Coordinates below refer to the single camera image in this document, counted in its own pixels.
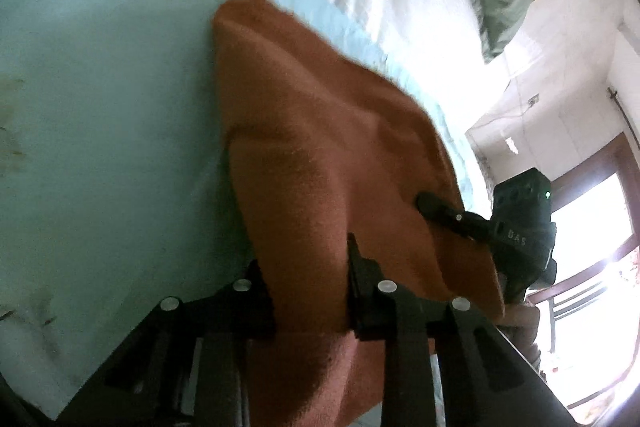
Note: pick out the brown window frame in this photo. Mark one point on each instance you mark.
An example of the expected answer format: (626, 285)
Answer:
(600, 257)

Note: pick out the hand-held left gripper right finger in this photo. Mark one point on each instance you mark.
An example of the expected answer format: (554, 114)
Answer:
(362, 292)

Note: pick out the orange patterned sweater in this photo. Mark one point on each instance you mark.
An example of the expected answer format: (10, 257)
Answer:
(325, 157)

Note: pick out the white wall outlet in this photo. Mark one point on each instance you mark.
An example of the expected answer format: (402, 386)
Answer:
(534, 99)

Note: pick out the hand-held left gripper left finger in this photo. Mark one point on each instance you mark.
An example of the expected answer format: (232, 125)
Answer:
(250, 302)

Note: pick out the white wall switch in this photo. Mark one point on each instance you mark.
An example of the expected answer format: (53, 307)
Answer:
(510, 143)

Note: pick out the light blue floral blanket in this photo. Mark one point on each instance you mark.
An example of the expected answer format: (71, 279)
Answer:
(100, 107)

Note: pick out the person's right hand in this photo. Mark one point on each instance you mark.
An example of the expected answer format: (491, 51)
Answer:
(522, 322)

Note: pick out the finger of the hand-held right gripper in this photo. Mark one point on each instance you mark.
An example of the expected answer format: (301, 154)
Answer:
(445, 213)

